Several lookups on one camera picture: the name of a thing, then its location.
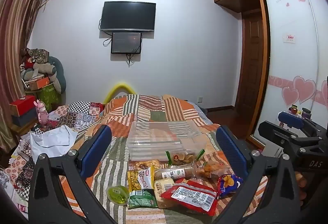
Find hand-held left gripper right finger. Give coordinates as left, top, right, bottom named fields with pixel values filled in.
left=216, top=125, right=302, bottom=224

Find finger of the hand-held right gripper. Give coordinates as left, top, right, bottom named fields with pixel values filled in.
left=278, top=111, right=323, bottom=138
left=258, top=121, right=324, bottom=156

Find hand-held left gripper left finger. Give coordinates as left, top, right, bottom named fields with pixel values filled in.
left=28, top=125, right=118, bottom=224

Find clear packet of orange crisps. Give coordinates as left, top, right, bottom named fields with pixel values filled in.
left=196, top=156, right=232, bottom=179

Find blue and orange snack packet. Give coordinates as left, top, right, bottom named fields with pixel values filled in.
left=217, top=174, right=244, bottom=199

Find brown biscuit pack white label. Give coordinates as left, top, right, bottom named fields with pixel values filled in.
left=154, top=160, right=204, bottom=180

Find red snack packet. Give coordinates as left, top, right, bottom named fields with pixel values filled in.
left=161, top=179, right=219, bottom=217

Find clear plastic container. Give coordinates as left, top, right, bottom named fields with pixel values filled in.
left=127, top=121, right=206, bottom=161

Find green pea packet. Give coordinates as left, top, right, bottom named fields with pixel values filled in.
left=128, top=189, right=159, bottom=210

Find pale yellow cake packet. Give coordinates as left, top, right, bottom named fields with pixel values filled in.
left=153, top=178, right=175, bottom=209

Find person's right hand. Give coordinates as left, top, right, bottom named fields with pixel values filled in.
left=295, top=172, right=308, bottom=208

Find checked patchwork quilt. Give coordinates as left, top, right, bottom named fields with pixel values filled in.
left=0, top=100, right=106, bottom=214

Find white cloth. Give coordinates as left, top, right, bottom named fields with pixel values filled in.
left=29, top=125, right=78, bottom=158

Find orange patterned snack packet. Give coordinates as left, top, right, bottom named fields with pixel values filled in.
left=129, top=159, right=161, bottom=170

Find green jelly cup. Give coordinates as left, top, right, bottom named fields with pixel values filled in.
left=106, top=185, right=129, bottom=206

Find clear cracker packet green trim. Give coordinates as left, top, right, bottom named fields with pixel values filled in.
left=165, top=149, right=206, bottom=166

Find yellow cracker packet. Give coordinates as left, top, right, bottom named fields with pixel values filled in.
left=127, top=166, right=156, bottom=192

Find white wardrobe door pink hearts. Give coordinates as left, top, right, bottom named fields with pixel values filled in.
left=260, top=0, right=328, bottom=155

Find pink toy rabbit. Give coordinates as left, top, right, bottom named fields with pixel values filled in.
left=33, top=99, right=50, bottom=125

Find yellow foam hoop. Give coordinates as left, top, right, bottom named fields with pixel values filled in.
left=103, top=82, right=138, bottom=104

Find green bag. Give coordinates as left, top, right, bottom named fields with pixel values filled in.
left=39, top=83, right=62, bottom=112

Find brown wooden door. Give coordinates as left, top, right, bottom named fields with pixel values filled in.
left=235, top=9, right=270, bottom=112

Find striped patchwork bedspread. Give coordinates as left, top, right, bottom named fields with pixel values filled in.
left=58, top=93, right=271, bottom=224

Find wooden nightstand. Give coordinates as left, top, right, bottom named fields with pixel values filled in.
left=10, top=121, right=39, bottom=138

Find grey box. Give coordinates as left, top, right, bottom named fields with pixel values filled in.
left=11, top=109, right=39, bottom=127

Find grey-green cushion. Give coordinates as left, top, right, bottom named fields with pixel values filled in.
left=47, top=56, right=67, bottom=94

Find red box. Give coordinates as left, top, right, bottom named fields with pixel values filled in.
left=10, top=95, right=37, bottom=116

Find orange box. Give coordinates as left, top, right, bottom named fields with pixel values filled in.
left=26, top=77, right=51, bottom=91

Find pile of cloth and plush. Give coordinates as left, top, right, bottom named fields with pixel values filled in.
left=20, top=47, right=56, bottom=79

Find striped brown curtain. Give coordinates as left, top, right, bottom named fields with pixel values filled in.
left=0, top=0, right=52, bottom=154

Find black hanging cable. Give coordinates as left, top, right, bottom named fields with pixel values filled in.
left=126, top=53, right=139, bottom=67

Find small black wall monitor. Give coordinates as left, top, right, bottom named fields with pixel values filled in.
left=110, top=31, right=143, bottom=55

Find black wall television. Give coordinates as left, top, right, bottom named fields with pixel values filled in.
left=99, top=1, right=157, bottom=33

